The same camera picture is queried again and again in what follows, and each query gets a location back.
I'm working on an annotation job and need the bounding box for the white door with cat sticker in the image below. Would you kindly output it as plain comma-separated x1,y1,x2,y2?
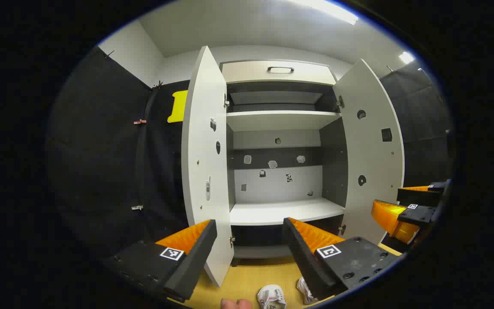
333,59,405,245

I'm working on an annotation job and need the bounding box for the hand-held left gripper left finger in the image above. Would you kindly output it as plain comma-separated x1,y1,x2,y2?
103,220,217,303

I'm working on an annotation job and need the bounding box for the white door with phone sticker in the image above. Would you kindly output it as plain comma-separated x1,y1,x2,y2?
181,46,235,287

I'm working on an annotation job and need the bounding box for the white cabinet drawer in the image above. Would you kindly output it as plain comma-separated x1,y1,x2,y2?
220,60,337,85

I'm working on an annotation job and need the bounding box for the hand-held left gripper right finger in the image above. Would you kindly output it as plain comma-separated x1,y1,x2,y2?
282,218,402,301

